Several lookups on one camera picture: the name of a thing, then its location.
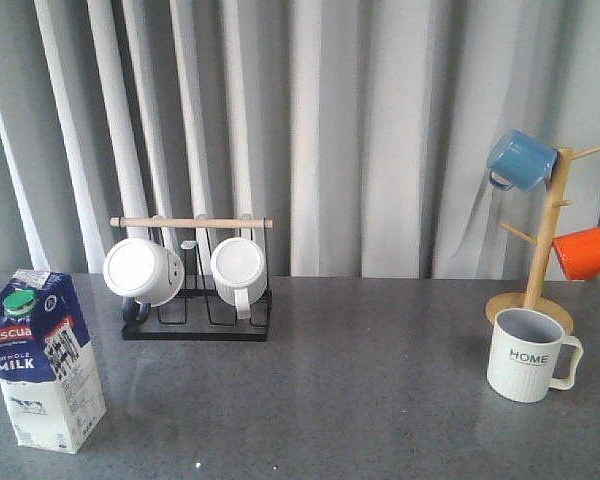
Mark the white HOME mug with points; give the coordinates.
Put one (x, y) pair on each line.
(524, 350)

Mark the blue enamel mug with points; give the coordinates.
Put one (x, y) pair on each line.
(518, 160)

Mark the black wire mug rack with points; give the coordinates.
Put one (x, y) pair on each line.
(197, 312)

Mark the blue white milk carton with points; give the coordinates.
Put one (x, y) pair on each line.
(48, 372)

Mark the orange enamel mug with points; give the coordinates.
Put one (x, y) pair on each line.
(578, 254)

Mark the wooden mug tree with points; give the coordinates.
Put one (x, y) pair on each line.
(532, 297)

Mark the white smiley face mug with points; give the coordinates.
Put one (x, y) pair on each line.
(144, 274)

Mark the white ribbed mug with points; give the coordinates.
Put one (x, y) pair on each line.
(238, 268)

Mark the grey curtain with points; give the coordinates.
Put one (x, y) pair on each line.
(361, 128)

